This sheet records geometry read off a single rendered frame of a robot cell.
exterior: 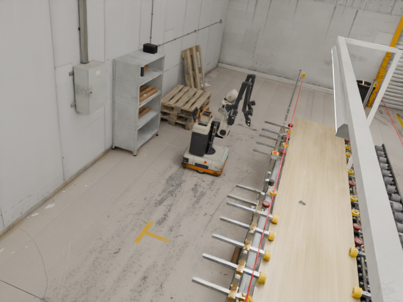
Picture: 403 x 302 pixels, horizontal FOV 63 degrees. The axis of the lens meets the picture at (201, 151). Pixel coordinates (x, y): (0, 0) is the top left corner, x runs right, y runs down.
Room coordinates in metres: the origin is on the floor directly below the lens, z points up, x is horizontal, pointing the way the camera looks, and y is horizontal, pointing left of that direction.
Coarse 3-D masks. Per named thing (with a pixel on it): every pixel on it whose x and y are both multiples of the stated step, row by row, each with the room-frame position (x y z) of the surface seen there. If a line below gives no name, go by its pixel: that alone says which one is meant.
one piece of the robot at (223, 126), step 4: (224, 96) 4.81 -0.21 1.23; (224, 100) 4.65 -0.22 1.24; (224, 104) 4.59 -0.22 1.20; (228, 104) 4.56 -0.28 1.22; (220, 108) 4.65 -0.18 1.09; (220, 112) 4.65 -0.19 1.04; (224, 116) 4.65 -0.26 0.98; (224, 120) 4.65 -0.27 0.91; (220, 124) 4.62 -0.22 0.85; (224, 124) 4.60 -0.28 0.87; (220, 128) 4.61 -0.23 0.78; (224, 128) 4.60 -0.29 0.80; (228, 128) 4.63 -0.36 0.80; (220, 132) 4.61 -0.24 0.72; (224, 132) 4.60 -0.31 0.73; (224, 136) 4.60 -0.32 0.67
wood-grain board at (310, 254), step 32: (320, 128) 4.99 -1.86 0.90; (288, 160) 3.77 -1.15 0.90; (320, 160) 3.91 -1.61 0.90; (288, 192) 3.03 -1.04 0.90; (320, 192) 3.14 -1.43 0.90; (288, 224) 2.50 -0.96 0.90; (320, 224) 2.58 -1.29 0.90; (352, 224) 2.66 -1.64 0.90; (288, 256) 2.07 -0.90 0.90; (320, 256) 2.14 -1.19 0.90; (352, 256) 2.20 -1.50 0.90; (256, 288) 1.69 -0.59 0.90; (288, 288) 1.74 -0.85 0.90; (320, 288) 1.79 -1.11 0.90
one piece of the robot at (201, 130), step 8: (200, 128) 4.50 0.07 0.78; (208, 128) 4.51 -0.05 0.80; (192, 136) 4.52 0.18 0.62; (200, 136) 4.50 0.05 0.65; (208, 136) 4.61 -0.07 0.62; (192, 144) 4.52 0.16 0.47; (200, 144) 4.49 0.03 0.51; (208, 144) 4.67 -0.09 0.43; (192, 152) 4.51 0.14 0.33; (200, 152) 4.49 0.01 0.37; (208, 152) 4.61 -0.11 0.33
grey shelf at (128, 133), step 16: (128, 64) 4.68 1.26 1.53; (144, 64) 4.77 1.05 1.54; (160, 64) 5.51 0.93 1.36; (128, 80) 4.68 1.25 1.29; (144, 80) 4.87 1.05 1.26; (160, 80) 5.51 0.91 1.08; (128, 96) 4.67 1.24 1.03; (160, 96) 5.50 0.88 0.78; (128, 112) 4.67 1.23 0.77; (128, 128) 4.67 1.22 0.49; (144, 128) 5.42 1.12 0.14; (128, 144) 4.67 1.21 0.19
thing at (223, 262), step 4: (204, 256) 1.87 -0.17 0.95; (208, 256) 1.87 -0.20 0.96; (212, 256) 1.88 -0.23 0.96; (212, 260) 1.85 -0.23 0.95; (216, 260) 1.85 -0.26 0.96; (220, 260) 1.85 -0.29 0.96; (224, 260) 1.86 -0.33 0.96; (224, 264) 1.83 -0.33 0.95; (228, 264) 1.83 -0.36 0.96; (232, 264) 1.83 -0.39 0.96; (232, 268) 1.81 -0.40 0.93; (236, 268) 1.81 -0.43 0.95; (244, 268) 1.81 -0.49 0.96; (244, 272) 1.79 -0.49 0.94; (248, 272) 1.78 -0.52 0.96; (256, 272) 1.79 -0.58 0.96; (256, 276) 1.76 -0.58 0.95
